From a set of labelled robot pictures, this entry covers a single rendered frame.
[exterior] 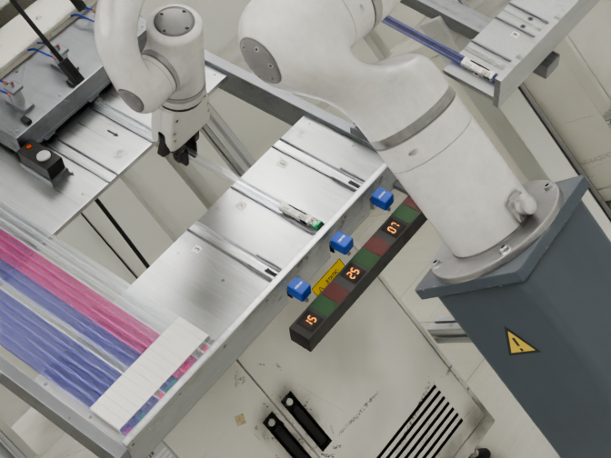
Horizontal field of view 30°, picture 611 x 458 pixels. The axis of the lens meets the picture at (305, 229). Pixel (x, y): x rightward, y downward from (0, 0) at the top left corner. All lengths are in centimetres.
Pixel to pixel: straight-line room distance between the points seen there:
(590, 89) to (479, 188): 137
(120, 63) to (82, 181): 36
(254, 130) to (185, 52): 235
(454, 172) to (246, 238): 56
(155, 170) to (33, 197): 190
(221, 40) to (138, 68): 240
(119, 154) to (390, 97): 78
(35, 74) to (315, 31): 91
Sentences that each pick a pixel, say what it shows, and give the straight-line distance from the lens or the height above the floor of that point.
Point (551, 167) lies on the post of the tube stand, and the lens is 219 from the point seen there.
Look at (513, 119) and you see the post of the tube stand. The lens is 215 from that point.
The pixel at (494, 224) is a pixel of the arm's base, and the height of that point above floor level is 74.
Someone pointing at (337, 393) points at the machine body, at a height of 38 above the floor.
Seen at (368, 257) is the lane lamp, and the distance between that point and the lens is 180.
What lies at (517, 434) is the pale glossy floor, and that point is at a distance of 246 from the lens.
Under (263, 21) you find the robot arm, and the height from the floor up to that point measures 110.
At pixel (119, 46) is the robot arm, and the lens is 166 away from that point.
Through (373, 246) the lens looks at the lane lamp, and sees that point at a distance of 181.
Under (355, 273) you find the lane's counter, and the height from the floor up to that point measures 66.
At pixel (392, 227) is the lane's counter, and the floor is 66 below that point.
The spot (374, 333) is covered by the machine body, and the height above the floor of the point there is 40.
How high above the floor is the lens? 124
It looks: 16 degrees down
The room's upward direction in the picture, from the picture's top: 38 degrees counter-clockwise
